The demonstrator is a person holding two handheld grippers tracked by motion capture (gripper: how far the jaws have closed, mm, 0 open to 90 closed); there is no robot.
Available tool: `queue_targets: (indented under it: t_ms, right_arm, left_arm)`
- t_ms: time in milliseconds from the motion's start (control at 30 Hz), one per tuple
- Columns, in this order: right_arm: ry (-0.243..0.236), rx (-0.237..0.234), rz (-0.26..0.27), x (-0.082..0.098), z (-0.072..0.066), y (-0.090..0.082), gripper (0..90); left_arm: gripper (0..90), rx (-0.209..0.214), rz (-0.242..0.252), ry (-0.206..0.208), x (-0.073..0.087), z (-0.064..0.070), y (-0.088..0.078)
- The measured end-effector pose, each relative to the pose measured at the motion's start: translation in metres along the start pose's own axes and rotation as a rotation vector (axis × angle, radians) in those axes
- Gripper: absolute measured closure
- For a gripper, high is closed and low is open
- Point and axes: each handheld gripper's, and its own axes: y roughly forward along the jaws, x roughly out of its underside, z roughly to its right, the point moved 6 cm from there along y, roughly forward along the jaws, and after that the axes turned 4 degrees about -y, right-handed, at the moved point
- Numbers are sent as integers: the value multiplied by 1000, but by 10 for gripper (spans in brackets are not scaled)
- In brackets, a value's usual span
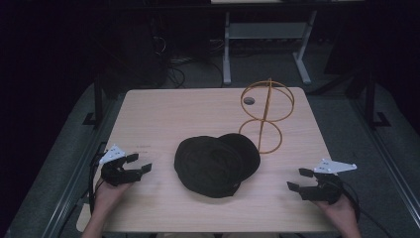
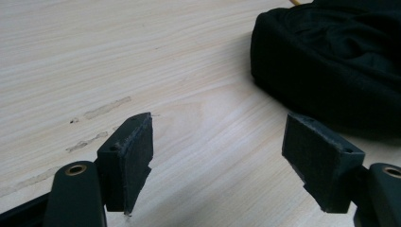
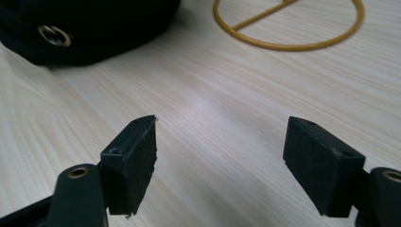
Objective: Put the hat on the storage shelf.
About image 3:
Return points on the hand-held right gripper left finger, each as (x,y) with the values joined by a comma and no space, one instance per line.
(132,170)

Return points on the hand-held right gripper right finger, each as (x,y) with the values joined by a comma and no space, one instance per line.
(321,170)

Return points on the black cap with metal eyelet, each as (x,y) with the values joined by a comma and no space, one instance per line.
(94,28)

